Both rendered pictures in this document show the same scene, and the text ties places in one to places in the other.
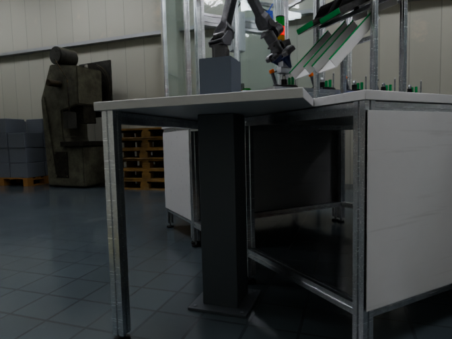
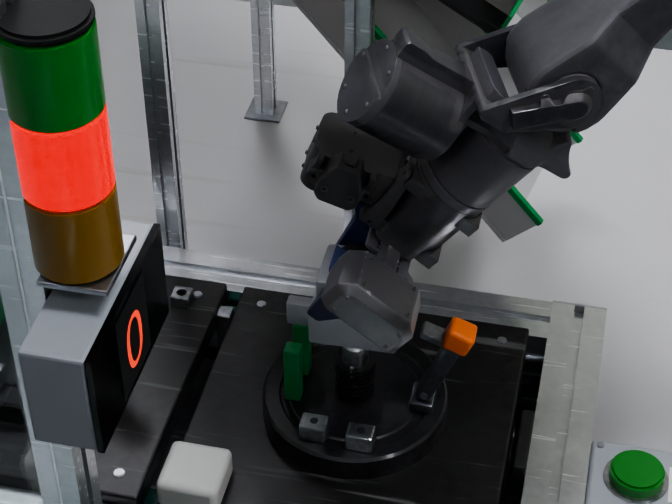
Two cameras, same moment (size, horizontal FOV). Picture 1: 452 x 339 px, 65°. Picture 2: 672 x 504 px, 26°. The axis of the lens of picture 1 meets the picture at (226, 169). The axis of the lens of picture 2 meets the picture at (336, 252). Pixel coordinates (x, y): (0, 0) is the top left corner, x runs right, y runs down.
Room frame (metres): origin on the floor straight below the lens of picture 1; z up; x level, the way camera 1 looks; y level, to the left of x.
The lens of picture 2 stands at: (2.45, 0.17, 1.78)
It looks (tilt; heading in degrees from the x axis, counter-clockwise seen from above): 40 degrees down; 219
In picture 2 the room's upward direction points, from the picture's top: straight up
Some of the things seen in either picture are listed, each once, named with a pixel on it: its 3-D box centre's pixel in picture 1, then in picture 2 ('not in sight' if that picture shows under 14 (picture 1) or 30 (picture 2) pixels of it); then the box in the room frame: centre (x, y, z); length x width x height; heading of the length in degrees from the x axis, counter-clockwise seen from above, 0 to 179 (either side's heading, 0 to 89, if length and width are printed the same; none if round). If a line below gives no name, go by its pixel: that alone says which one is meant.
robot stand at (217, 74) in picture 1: (220, 84); not in sight; (1.53, 0.01, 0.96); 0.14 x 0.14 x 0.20; 71
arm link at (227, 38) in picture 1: (219, 39); not in sight; (1.54, 0.01, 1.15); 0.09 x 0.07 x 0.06; 48
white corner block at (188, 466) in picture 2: not in sight; (194, 483); (1.98, -0.35, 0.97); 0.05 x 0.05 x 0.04; 27
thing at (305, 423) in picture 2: not in sight; (314, 427); (1.90, -0.31, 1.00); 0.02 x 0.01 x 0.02; 117
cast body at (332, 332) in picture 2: (285, 66); (344, 290); (1.85, -0.32, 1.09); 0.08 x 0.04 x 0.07; 117
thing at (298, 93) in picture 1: (232, 111); not in sight; (1.52, -0.03, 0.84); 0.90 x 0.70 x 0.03; 161
